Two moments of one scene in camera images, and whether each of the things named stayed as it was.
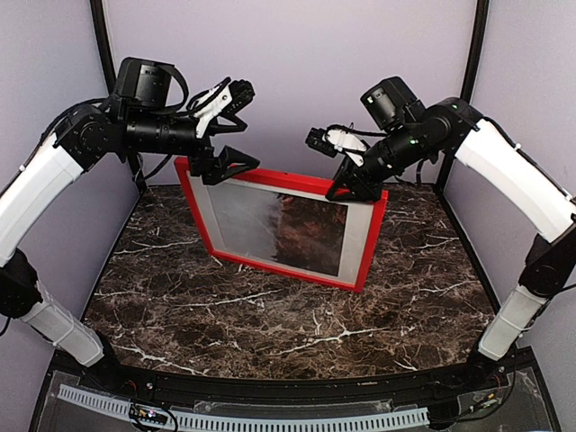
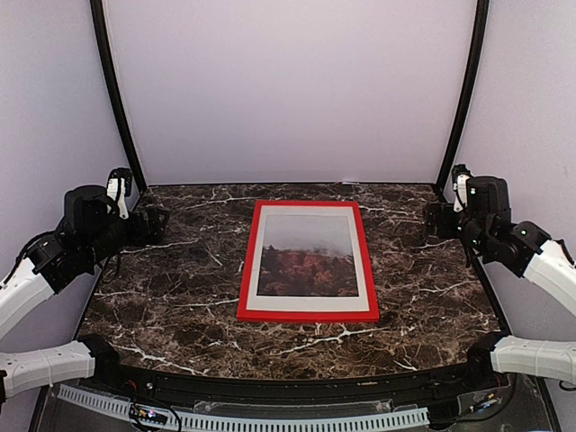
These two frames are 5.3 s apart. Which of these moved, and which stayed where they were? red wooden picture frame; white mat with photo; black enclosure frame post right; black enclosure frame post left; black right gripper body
Moved: black right gripper body; red wooden picture frame; white mat with photo
Stayed: black enclosure frame post left; black enclosure frame post right
